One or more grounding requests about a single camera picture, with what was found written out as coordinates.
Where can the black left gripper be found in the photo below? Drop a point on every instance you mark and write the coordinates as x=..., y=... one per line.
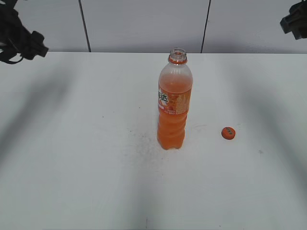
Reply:
x=16, y=42

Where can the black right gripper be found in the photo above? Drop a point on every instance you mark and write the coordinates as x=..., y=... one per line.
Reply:
x=296, y=21

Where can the orange bottle cap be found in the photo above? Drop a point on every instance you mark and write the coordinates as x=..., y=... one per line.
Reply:
x=228, y=133

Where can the orange soda plastic bottle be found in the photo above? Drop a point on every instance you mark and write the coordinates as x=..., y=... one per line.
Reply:
x=174, y=92

